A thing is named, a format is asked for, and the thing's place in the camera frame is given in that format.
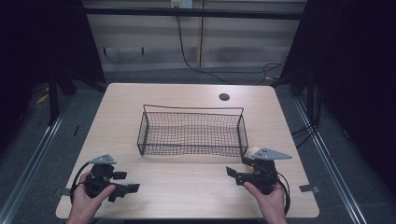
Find black metal stand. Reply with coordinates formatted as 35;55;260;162
48;70;61;126

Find black wire mesh basket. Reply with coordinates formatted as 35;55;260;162
136;104;249;158

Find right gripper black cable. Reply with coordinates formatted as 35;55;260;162
275;172;291;216

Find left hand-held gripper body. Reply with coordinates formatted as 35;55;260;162
83;153;118;199

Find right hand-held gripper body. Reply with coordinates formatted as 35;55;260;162
245;147;293;196

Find black wall cable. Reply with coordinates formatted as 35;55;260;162
176;14;286;86

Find black curtain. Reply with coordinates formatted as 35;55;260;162
0;0;106;153
279;0;396;199

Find person's right hand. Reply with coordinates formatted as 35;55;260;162
243;182;287;219

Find white wall socket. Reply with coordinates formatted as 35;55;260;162
170;0;194;9

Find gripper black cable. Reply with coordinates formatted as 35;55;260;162
69;161;92;203
275;172;291;216

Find metal floor rail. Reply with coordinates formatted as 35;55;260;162
0;98;74;224
293;97;369;224

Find black horizontal bar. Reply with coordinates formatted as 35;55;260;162
83;7;304;21

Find black floor cables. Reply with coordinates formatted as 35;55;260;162
290;83;322;149

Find grey tape piece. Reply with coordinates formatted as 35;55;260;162
53;187;72;197
299;184;321;193

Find yellow tape strip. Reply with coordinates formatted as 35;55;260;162
35;92;50;105

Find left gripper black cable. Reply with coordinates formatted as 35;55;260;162
69;161;92;203

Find person's left hand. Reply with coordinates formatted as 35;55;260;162
68;171;117;219

